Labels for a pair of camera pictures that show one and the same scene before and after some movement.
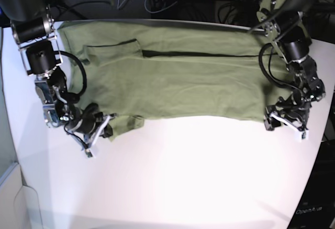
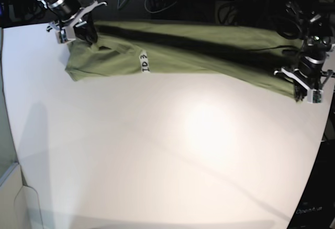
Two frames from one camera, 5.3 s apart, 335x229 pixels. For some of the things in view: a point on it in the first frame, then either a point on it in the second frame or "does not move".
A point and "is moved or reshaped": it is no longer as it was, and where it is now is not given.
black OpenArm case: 316,210 does not move
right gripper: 293,112 -> 309,74
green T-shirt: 130,70 is moved or reshaped
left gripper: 91,123 -> 69,14
